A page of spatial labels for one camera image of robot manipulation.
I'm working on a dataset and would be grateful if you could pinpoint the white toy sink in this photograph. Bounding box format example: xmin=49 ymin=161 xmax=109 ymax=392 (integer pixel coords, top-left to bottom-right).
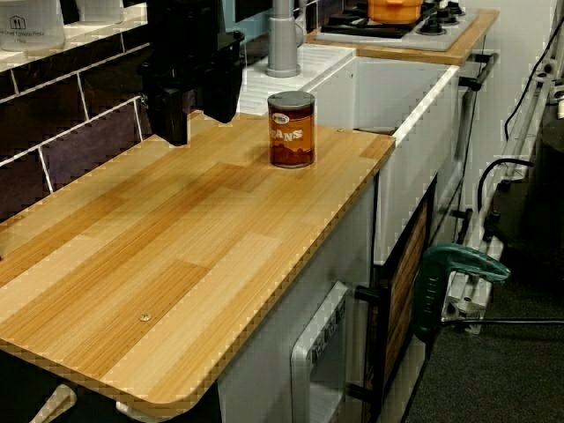
xmin=240 ymin=42 xmax=462 ymax=268

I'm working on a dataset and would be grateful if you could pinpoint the wooden slat cabinet panel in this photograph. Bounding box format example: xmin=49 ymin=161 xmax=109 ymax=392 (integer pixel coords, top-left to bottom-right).
xmin=382 ymin=200 xmax=432 ymax=385

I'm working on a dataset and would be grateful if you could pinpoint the black cabinet handle bar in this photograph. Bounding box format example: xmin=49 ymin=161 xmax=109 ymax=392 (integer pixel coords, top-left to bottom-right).
xmin=353 ymin=284 xmax=390 ymax=310

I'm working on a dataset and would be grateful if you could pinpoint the gray toy faucet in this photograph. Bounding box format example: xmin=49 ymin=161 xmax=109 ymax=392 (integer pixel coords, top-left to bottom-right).
xmin=265 ymin=0 xmax=306 ymax=81

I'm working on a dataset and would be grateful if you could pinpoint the white wooden peg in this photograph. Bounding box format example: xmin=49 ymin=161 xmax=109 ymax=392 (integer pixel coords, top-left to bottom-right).
xmin=29 ymin=383 xmax=78 ymax=423
xmin=115 ymin=399 xmax=147 ymax=418

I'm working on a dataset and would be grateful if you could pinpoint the green hand tool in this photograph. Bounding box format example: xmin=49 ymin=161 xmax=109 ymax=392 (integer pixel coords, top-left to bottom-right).
xmin=413 ymin=244 xmax=513 ymax=341

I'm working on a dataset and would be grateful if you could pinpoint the looped black cable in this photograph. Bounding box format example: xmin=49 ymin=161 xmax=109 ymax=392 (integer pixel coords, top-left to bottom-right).
xmin=477 ymin=157 xmax=537 ymax=231

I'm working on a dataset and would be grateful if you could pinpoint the black oven handle bar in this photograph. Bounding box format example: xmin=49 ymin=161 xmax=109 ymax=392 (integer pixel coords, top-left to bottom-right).
xmin=457 ymin=51 xmax=500 ymax=93

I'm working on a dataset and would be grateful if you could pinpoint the black stove grate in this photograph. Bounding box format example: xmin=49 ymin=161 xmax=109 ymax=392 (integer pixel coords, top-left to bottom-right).
xmin=320 ymin=11 xmax=425 ymax=39

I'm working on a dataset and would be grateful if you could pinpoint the thin black cable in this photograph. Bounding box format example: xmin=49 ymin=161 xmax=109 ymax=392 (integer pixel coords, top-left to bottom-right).
xmin=503 ymin=0 xmax=555 ymax=149

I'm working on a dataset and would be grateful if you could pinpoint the white wall ledge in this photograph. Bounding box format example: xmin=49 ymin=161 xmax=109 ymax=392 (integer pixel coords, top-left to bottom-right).
xmin=0 ymin=19 xmax=149 ymax=70

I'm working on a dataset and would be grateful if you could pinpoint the orange toy pot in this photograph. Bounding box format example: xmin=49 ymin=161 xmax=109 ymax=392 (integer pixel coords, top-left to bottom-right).
xmin=366 ymin=0 xmax=425 ymax=26

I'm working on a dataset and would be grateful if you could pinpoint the gray toy stove top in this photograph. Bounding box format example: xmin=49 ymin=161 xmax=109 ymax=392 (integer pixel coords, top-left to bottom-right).
xmin=314 ymin=7 xmax=479 ymax=52

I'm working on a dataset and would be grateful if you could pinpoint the plain white jar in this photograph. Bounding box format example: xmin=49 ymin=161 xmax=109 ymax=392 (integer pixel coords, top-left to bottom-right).
xmin=75 ymin=0 xmax=126 ymax=25

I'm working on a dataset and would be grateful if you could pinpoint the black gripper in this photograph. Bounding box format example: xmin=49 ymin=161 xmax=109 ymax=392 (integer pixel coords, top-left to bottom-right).
xmin=138 ymin=37 xmax=246 ymax=147

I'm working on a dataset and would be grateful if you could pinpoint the gray toy dishwasher door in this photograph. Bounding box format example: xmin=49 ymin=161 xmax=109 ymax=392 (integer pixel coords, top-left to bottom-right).
xmin=289 ymin=281 xmax=350 ymax=423

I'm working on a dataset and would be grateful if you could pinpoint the white jar with print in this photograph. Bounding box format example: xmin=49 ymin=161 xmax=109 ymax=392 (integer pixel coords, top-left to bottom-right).
xmin=0 ymin=0 xmax=66 ymax=52

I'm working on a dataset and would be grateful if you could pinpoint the brown beans can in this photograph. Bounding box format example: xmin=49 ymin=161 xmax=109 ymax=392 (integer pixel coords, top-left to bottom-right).
xmin=266 ymin=91 xmax=317 ymax=169

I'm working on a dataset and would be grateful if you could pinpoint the black stove burner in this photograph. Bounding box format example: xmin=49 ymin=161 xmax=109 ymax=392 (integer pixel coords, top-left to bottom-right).
xmin=415 ymin=18 xmax=451 ymax=37
xmin=434 ymin=0 xmax=467 ymax=19

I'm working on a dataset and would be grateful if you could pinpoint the white toy kitchen cabinet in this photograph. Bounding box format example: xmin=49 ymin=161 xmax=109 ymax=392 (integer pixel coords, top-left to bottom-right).
xmin=215 ymin=41 xmax=501 ymax=423

